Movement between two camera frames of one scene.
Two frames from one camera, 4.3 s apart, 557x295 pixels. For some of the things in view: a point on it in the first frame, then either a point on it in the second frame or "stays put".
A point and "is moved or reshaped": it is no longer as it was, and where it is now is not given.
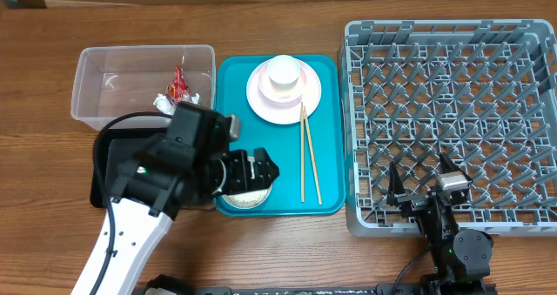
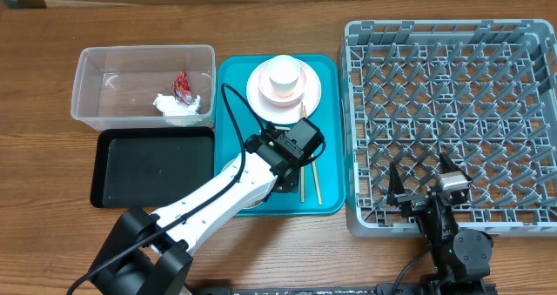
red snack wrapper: x=178 y=88 is moved or reshaped
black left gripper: x=241 y=179 → x=293 y=184
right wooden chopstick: x=312 y=156 stays put
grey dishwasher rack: x=482 y=92 stays put
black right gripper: x=414 y=204 stays put
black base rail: x=168 y=285 stays put
